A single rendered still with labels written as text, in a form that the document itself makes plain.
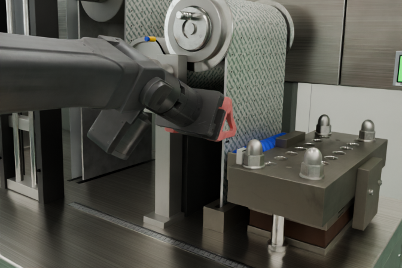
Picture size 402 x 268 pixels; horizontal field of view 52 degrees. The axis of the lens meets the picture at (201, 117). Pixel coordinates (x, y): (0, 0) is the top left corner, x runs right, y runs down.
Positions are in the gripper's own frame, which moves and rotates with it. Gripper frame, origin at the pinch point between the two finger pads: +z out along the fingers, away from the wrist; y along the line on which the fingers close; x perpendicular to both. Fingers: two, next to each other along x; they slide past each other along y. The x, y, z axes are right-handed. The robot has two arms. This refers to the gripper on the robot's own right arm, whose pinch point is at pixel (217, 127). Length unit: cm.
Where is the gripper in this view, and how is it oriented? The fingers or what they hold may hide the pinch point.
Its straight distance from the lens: 68.1
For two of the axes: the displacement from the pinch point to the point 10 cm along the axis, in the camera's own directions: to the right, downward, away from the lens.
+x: 3.0, -9.3, 2.0
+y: 7.9, 1.3, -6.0
